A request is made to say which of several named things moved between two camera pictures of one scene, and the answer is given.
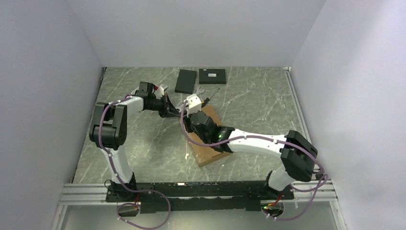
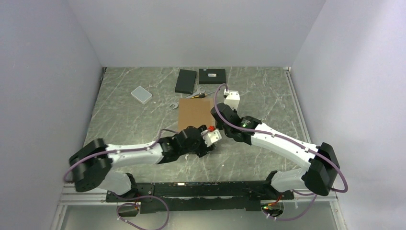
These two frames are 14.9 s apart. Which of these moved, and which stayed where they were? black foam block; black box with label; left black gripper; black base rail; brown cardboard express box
Moved: left black gripper; brown cardboard express box
Stayed: black box with label; black foam block; black base rail
